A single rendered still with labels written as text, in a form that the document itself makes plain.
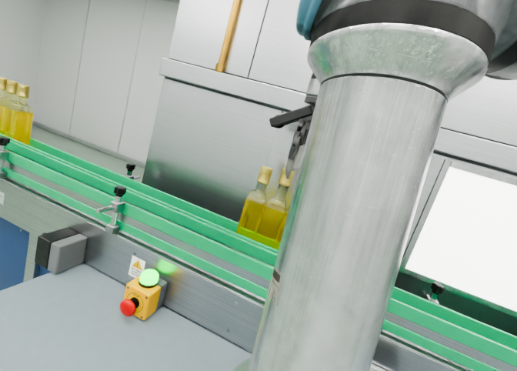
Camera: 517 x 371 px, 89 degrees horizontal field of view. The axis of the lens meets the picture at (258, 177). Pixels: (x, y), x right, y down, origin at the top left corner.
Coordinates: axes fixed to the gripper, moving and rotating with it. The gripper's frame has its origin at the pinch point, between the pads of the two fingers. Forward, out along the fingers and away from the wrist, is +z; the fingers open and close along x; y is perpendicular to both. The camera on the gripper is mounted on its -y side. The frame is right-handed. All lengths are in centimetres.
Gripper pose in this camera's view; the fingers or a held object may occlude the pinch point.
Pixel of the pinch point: (288, 172)
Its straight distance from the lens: 72.0
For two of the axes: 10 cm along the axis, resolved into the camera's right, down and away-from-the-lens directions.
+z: -2.8, 9.4, 1.9
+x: 2.9, -1.0, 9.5
